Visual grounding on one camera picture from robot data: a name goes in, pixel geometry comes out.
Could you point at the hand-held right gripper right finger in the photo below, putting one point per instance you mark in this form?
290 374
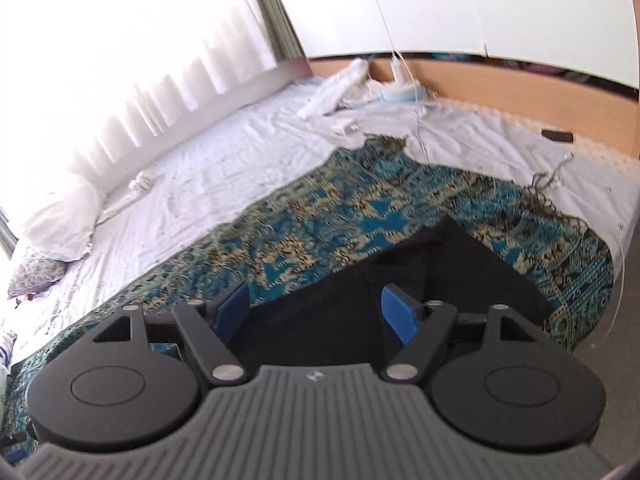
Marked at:
397 312

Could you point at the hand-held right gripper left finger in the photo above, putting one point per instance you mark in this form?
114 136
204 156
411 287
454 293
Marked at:
232 310

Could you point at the black pants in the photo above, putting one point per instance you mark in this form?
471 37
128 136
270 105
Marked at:
320 310

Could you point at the teal paisley blanket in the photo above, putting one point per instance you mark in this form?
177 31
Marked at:
350 210

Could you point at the white bed sheet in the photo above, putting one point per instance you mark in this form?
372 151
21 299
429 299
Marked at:
225 160

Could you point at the small white cloth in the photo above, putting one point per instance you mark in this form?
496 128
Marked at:
142 180

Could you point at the white pillow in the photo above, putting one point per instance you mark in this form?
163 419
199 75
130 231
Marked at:
60 220

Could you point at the floral pillow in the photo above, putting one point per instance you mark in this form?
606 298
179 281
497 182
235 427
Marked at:
37 270

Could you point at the round white blue device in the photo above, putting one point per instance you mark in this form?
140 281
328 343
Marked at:
402 92

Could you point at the crumpled white cloth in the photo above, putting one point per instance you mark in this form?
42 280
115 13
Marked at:
332 90

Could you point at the black phone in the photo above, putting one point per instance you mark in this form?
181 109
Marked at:
557 136

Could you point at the green curtain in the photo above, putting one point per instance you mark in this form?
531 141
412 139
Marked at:
5 235
275 10

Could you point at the white charger plug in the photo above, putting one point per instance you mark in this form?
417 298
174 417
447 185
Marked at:
397 67

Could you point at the wooden headboard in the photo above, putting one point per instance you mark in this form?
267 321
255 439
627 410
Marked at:
500 80

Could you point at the sheer white curtain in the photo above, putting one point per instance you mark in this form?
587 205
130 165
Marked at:
125 60

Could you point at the white wardrobe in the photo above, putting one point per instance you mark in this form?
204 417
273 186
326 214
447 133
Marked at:
500 5

